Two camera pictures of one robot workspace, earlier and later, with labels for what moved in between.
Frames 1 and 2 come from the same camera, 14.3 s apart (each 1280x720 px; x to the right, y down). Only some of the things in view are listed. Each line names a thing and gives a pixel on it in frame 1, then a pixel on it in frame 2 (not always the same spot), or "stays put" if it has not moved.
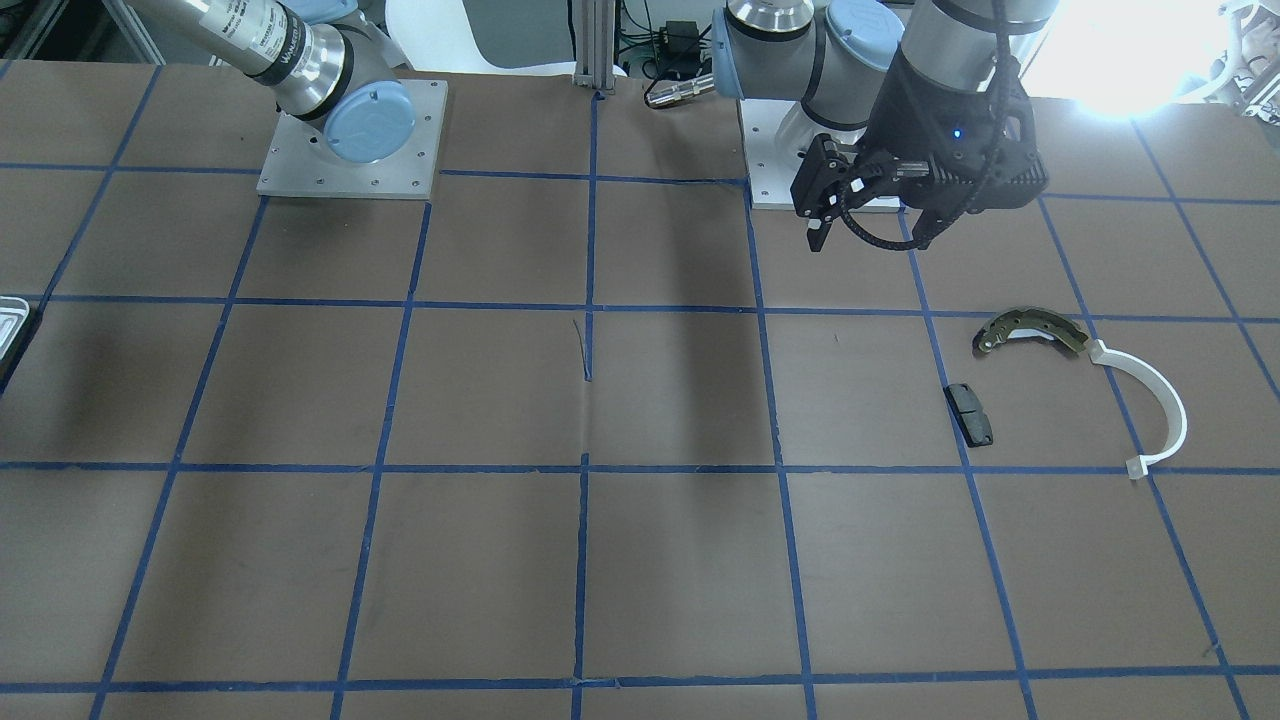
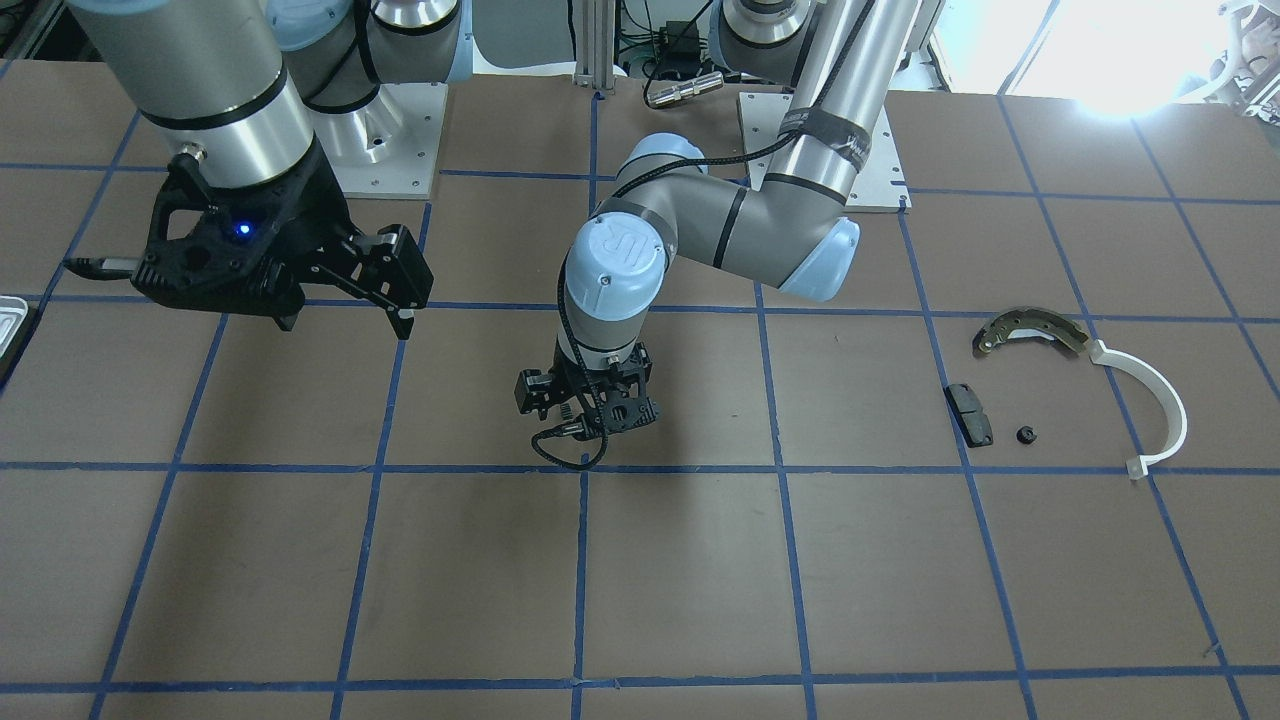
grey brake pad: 969,415 stays put
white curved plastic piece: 1138,466 stays put
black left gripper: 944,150 → 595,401
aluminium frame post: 594,26 stays put
